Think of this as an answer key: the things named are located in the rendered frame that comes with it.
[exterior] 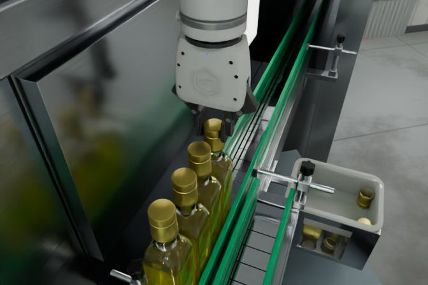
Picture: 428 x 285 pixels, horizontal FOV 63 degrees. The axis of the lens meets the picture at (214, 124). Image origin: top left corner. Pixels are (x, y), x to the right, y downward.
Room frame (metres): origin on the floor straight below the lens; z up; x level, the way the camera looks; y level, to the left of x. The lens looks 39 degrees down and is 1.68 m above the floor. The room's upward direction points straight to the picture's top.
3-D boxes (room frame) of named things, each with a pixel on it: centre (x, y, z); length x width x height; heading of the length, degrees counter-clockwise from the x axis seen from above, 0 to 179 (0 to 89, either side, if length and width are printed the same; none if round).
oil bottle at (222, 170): (0.42, 0.00, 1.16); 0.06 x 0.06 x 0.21; 68
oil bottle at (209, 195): (0.37, 0.02, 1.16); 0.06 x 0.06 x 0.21; 68
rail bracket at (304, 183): (0.50, -0.16, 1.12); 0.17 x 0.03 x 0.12; 68
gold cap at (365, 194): (0.58, -0.39, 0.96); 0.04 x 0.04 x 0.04
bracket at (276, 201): (0.50, -0.15, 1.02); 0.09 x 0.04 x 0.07; 68
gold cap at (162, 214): (0.26, 0.06, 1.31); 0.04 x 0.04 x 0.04
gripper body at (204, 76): (0.42, 0.00, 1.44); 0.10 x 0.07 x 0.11; 68
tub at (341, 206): (0.57, -0.30, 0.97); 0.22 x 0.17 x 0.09; 68
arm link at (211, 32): (0.43, 0.00, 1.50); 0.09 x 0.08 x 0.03; 68
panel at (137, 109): (0.72, 0.03, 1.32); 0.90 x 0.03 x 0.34; 158
